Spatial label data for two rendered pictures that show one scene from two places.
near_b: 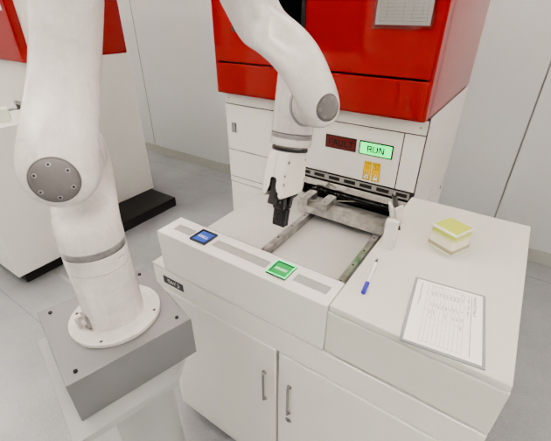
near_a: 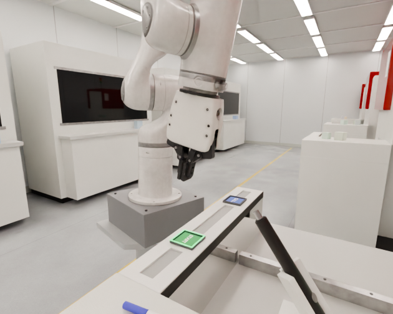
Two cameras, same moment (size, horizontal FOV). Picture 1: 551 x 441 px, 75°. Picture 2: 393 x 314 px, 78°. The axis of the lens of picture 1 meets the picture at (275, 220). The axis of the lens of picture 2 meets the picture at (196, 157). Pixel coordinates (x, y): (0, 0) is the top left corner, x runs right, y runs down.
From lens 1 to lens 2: 0.88 m
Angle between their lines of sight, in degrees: 82
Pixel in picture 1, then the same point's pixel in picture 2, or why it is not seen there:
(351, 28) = not seen: outside the picture
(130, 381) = (121, 223)
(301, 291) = (149, 253)
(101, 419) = (107, 225)
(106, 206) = (158, 123)
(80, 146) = (130, 75)
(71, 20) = not seen: hidden behind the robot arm
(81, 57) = not seen: hidden behind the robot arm
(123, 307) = (141, 184)
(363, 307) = (97, 305)
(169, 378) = (125, 241)
